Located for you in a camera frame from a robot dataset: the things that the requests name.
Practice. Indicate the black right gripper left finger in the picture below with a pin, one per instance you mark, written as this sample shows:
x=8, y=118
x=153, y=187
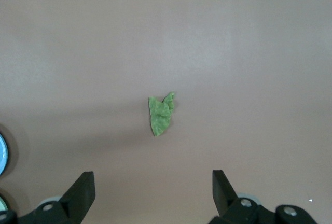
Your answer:
x=77, y=200

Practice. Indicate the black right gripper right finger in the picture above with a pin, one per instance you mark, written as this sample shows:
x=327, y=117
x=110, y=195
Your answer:
x=225, y=203

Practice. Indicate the green lettuce leaf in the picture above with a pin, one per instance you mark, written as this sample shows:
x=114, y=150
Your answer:
x=159, y=120

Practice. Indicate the light green round plate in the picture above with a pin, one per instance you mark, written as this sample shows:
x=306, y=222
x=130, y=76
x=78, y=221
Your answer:
x=2, y=203

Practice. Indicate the blue round plate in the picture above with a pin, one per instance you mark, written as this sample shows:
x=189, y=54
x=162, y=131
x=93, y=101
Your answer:
x=2, y=154

